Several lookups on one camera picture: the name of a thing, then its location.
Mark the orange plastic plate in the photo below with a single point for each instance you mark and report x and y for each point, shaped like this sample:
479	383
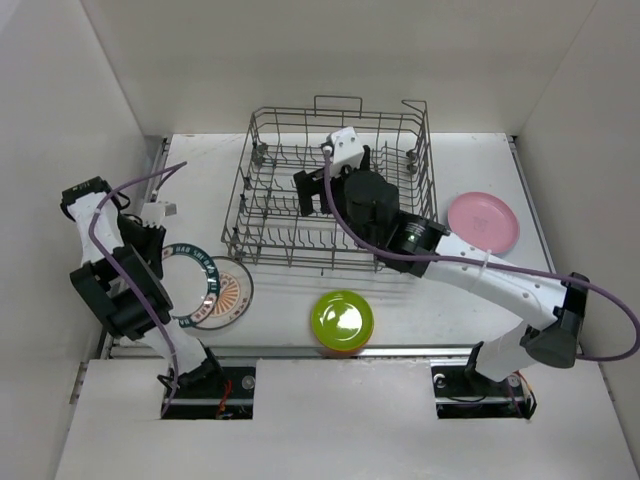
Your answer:
339	354

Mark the white plate teal rim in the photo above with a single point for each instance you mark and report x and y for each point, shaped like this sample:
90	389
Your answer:
192	280

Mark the aluminium table frame rail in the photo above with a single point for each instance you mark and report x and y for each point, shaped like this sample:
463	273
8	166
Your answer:
408	312

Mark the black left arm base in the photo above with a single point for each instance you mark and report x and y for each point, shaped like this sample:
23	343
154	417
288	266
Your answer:
231	398

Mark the white patterned plate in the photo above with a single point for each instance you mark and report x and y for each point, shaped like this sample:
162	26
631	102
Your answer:
249	290

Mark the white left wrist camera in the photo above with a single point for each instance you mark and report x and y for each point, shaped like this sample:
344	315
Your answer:
153	214

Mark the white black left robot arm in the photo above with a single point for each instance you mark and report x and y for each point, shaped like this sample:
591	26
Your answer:
120	279

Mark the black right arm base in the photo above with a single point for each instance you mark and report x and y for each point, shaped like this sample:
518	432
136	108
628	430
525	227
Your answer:
460	395

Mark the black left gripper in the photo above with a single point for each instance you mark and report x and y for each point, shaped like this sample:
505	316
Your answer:
151	253

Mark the pink plastic plate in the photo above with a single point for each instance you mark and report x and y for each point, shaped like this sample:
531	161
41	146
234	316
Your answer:
484	221

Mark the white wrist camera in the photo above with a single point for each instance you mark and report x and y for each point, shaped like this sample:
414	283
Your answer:
343	148
153	214

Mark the white plate colourful print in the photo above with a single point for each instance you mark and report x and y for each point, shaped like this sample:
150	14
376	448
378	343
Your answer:
235	295

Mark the blue plastic plate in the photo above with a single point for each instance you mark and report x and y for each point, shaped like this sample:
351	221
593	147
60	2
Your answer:
506	253

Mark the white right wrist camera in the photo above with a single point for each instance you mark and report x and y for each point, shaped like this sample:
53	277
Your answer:
343	148

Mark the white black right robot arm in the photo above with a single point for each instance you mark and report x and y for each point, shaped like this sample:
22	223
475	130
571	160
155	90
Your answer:
551	311

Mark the lime green plastic plate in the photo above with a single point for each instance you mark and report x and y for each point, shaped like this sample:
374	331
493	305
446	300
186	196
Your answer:
342	320

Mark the grey wire dish rack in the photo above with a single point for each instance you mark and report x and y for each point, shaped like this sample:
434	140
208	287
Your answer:
264	225

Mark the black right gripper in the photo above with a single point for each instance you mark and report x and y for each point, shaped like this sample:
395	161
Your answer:
309	185

